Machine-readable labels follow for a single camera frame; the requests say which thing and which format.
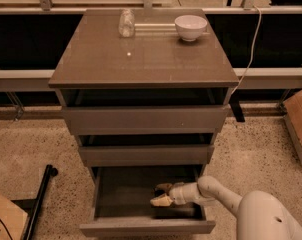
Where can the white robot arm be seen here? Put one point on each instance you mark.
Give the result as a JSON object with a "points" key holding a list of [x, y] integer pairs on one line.
{"points": [[259, 215]]}

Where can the open bottom grey drawer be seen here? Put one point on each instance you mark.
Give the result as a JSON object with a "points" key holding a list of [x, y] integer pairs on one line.
{"points": [[121, 205]]}

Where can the top grey drawer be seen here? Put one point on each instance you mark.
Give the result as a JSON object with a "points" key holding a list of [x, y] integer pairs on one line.
{"points": [[136, 120]]}

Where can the black metal stand leg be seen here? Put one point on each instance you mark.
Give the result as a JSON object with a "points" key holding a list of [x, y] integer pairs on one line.
{"points": [[33, 206]]}

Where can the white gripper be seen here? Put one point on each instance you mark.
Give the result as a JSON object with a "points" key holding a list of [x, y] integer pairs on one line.
{"points": [[178, 194]]}

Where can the cardboard box lower left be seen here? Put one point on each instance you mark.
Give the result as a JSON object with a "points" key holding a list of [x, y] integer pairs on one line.
{"points": [[12, 220]]}

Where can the middle grey drawer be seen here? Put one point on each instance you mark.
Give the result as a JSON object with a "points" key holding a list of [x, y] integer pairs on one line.
{"points": [[146, 155]]}

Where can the clear glass jar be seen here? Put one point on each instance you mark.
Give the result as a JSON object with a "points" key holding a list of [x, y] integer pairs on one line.
{"points": [[127, 23]]}

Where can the white ceramic bowl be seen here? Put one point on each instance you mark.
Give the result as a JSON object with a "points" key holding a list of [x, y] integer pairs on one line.
{"points": [[190, 27]]}

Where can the grey drawer cabinet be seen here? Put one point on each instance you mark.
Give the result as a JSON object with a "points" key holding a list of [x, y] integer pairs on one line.
{"points": [[154, 68]]}

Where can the cardboard box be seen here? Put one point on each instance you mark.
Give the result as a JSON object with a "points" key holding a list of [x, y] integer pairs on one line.
{"points": [[293, 121], [12, 220]]}

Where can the cardboard box right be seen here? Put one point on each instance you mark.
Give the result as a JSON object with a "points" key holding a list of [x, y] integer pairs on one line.
{"points": [[293, 121]]}

